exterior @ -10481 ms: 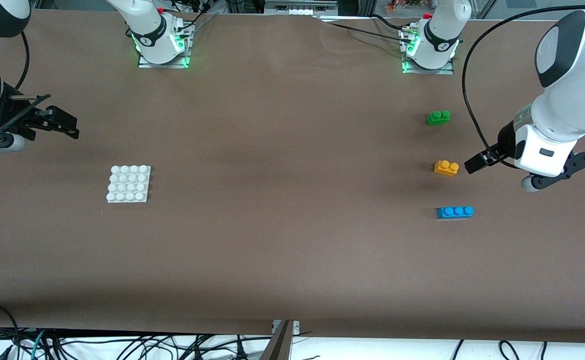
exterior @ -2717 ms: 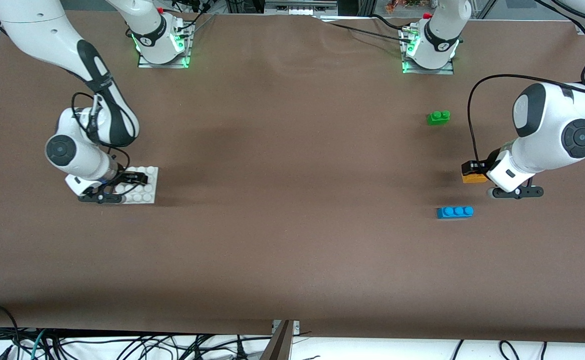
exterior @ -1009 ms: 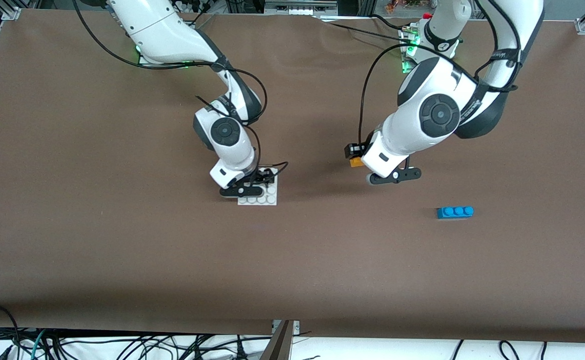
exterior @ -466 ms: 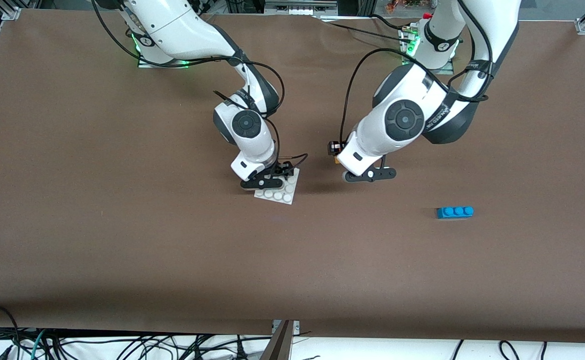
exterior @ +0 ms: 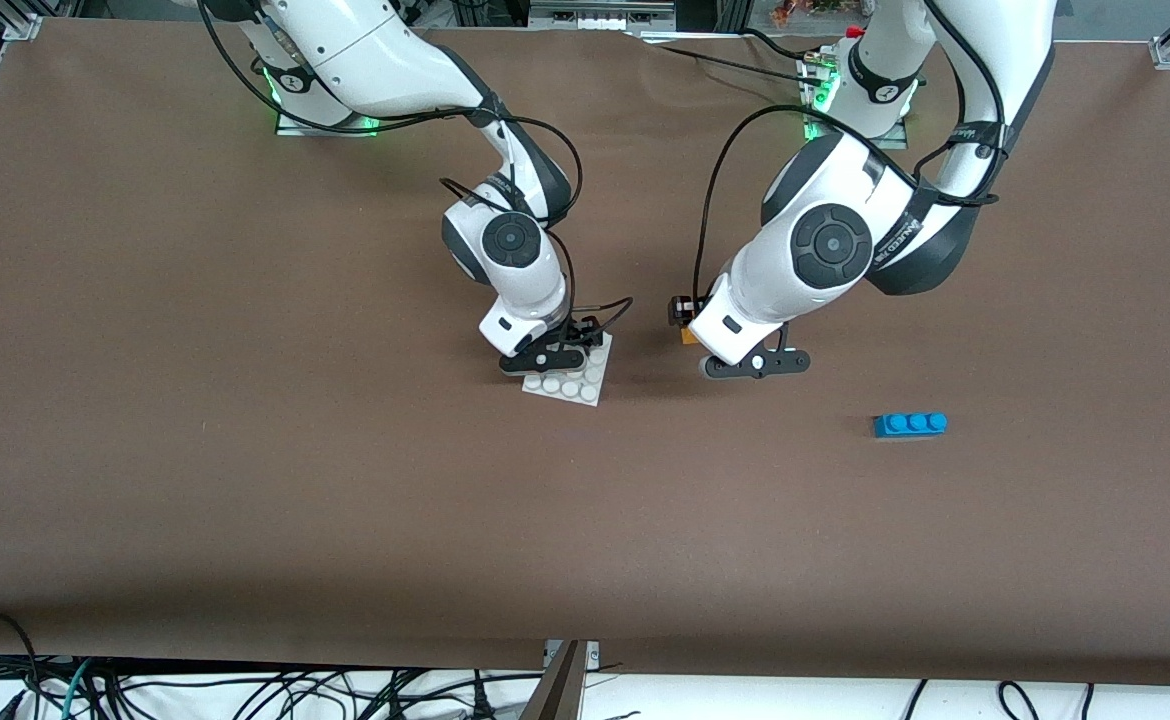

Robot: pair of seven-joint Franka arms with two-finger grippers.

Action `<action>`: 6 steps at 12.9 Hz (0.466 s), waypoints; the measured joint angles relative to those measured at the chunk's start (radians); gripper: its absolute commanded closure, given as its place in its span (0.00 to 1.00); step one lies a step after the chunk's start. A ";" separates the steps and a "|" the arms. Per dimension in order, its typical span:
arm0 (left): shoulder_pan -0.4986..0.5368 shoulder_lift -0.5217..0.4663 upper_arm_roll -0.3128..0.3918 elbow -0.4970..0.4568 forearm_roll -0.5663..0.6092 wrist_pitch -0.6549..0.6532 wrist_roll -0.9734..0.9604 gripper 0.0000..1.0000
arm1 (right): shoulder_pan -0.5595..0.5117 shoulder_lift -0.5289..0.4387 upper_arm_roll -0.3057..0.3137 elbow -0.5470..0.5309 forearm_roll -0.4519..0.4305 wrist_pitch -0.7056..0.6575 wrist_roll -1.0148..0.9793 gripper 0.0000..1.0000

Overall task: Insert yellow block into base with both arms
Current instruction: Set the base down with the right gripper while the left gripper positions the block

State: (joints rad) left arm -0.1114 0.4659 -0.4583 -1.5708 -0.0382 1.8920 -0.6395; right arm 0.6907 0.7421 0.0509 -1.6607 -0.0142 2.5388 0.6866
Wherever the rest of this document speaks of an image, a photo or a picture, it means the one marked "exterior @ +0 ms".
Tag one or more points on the white studded base plate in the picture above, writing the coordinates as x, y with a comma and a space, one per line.
570, 388

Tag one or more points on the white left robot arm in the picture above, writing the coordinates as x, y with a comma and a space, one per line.
775, 285

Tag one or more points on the blue toy block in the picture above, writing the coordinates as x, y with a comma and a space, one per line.
910, 426

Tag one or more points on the brown table cover sheet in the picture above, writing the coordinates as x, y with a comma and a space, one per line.
585, 520

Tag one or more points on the grey box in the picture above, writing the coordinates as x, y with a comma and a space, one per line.
600, 14

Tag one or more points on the silver metal bracket plate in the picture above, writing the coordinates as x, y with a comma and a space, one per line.
593, 655

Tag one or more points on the dark slanted post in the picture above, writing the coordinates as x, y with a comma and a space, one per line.
555, 695

